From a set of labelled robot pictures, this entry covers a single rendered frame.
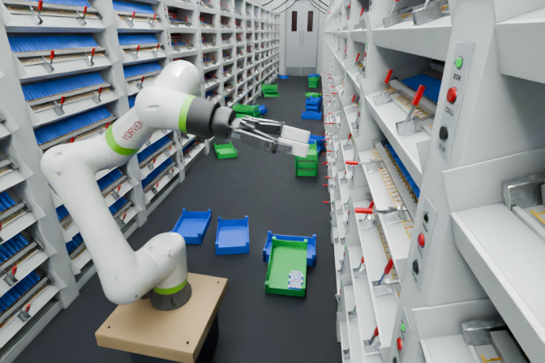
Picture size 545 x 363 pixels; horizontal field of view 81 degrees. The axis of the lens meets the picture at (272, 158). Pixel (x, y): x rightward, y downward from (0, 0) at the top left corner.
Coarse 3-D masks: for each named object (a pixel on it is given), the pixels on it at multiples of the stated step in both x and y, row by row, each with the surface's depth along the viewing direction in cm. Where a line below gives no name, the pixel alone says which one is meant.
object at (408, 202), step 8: (376, 144) 100; (384, 152) 93; (384, 160) 88; (392, 168) 82; (392, 176) 78; (392, 184) 78; (400, 184) 74; (400, 192) 71; (408, 192) 69; (400, 200) 70; (408, 200) 67; (408, 208) 64; (416, 208) 63
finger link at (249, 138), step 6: (234, 132) 70; (240, 132) 70; (246, 132) 70; (234, 138) 70; (246, 138) 70; (252, 138) 69; (258, 138) 69; (264, 138) 69; (252, 144) 70; (258, 144) 69; (264, 144) 69; (270, 144) 68; (264, 150) 69
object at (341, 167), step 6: (342, 162) 182; (342, 168) 183; (342, 174) 179; (342, 180) 168; (342, 186) 166; (348, 186) 163; (342, 192) 160; (348, 192) 158; (342, 198) 155; (348, 198) 153; (342, 204) 149; (348, 204) 143
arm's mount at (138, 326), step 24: (192, 288) 123; (216, 288) 123; (120, 312) 112; (144, 312) 112; (168, 312) 112; (192, 312) 112; (216, 312) 117; (96, 336) 104; (120, 336) 102; (144, 336) 103; (168, 336) 103; (192, 336) 103; (192, 360) 99
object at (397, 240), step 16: (368, 144) 104; (384, 144) 102; (368, 160) 97; (368, 176) 88; (384, 176) 85; (400, 176) 82; (384, 192) 77; (384, 208) 71; (384, 224) 66; (400, 224) 64; (400, 240) 60; (400, 256) 56; (400, 272) 50
